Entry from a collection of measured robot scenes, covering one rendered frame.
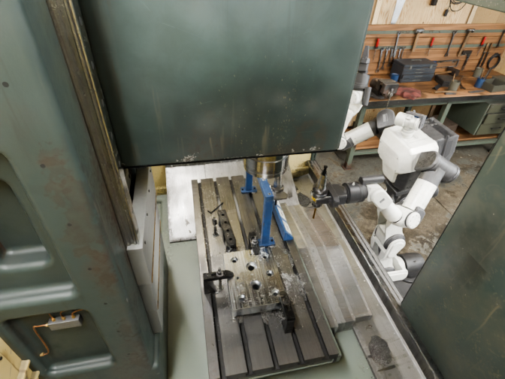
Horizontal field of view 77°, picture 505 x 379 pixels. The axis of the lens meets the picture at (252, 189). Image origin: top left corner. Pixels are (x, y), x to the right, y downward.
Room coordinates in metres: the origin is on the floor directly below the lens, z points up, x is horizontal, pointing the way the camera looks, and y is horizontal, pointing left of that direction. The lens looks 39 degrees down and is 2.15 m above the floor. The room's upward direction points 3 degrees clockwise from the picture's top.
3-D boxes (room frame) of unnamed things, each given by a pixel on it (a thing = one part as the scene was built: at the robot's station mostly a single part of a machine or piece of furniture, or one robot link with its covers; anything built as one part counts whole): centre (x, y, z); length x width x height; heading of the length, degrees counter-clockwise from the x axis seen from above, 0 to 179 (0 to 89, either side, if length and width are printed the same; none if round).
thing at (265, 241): (1.12, -0.08, 1.05); 0.10 x 0.05 x 0.30; 103
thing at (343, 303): (1.23, -0.39, 0.70); 0.90 x 0.30 x 0.16; 13
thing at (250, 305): (0.85, -0.02, 0.97); 0.29 x 0.23 x 0.05; 13
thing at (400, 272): (1.49, -1.02, 0.28); 0.21 x 0.20 x 0.13; 103
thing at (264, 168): (0.94, -0.04, 1.56); 0.16 x 0.16 x 0.12
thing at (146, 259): (0.84, 0.39, 1.16); 0.48 x 0.05 x 0.51; 13
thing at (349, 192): (1.02, -0.36, 1.33); 0.13 x 0.12 x 0.10; 13
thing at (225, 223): (1.16, 0.12, 0.93); 0.26 x 0.05 x 0.06; 18
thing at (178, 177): (1.58, 0.10, 0.75); 0.89 x 0.70 x 0.26; 103
